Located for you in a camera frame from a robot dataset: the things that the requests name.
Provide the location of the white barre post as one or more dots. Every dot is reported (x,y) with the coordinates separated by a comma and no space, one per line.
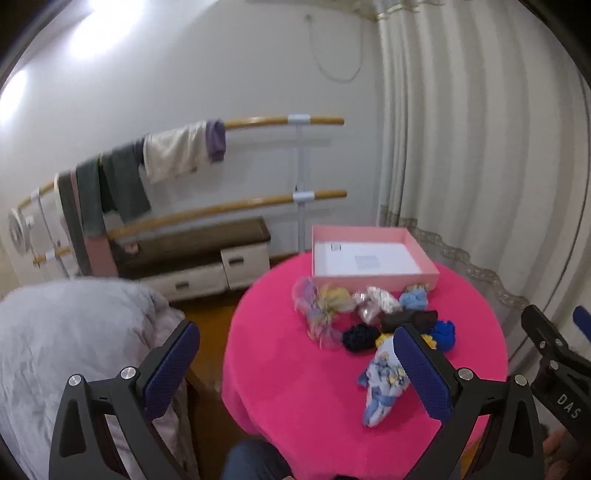
(46,217)
(301,157)

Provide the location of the purple cloth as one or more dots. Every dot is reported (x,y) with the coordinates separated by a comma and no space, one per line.
(216,138)

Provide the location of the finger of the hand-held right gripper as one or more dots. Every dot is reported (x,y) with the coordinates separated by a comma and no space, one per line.
(582,323)
(542,330)

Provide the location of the dark grey towel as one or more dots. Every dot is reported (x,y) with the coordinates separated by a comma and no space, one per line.
(122,184)

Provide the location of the white pearl scrunchie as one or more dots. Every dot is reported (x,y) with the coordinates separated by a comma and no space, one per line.
(385,299)

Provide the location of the small pink item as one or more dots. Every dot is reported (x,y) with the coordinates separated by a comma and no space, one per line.
(131,248)

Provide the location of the grey and pink towel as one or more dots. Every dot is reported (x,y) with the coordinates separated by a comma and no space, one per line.
(90,203)

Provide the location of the yellow crochet scrunchie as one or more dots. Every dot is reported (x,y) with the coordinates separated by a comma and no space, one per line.
(384,339)

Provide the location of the round pink table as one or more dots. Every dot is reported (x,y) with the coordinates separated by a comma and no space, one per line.
(286,378)

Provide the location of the blue floral cloth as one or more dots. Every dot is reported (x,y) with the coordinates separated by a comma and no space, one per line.
(383,383)

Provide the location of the navy scrunchie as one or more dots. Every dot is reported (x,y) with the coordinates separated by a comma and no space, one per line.
(360,338)

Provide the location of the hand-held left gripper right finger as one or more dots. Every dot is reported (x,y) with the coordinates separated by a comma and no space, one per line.
(422,369)

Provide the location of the cream curtain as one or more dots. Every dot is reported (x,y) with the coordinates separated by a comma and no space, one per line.
(461,138)

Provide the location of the short wooden barre rail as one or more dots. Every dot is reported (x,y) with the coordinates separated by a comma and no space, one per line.
(207,213)

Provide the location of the cream cloth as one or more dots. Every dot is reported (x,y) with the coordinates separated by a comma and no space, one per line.
(171,152)

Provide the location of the brown and white low cabinet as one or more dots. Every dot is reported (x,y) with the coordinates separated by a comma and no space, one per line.
(198,244)

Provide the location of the light blue scrunchie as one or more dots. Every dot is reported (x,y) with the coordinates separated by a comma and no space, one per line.
(413,297)

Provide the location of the person's leg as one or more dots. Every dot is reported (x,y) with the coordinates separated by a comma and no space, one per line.
(254,461)

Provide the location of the white beaded pink scrunchie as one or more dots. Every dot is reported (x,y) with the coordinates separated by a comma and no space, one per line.
(367,308)

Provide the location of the black pouch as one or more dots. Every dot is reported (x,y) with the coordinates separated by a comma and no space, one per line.
(406,319)

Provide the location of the pink organza scrunchie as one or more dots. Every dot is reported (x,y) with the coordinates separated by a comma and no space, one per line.
(325,332)

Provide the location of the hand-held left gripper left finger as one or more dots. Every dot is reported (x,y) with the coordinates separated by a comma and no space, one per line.
(171,364)

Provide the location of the pink cardboard box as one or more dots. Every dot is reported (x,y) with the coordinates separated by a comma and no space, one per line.
(369,258)

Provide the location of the yellow organza scrunchie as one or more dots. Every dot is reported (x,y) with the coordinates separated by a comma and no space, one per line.
(337,300)

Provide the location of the grey duvet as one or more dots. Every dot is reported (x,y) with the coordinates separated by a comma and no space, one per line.
(69,332)

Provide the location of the long wooden barre rail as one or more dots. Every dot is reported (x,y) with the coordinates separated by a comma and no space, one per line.
(258,122)

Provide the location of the royal blue scrunchie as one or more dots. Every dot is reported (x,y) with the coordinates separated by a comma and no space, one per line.
(443,334)

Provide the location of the person's right hand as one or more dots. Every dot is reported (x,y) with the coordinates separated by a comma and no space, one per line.
(558,454)

